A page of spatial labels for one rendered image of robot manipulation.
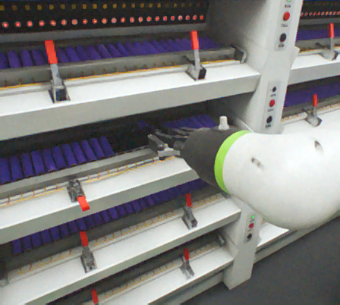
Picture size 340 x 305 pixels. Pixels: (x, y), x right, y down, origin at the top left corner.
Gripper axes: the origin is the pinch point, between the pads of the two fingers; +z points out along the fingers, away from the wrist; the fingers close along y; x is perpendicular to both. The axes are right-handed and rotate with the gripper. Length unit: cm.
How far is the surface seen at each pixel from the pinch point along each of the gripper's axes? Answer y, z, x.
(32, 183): 26.6, -0.2, 3.8
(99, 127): 10.0, 9.8, -2.0
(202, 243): -15.2, 10.2, 40.6
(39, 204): 26.3, -1.7, 7.4
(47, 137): 21.6, 10.1, -2.1
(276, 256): -48, 10, 61
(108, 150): 10.6, 3.6, 2.1
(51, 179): 23.1, -0.3, 3.9
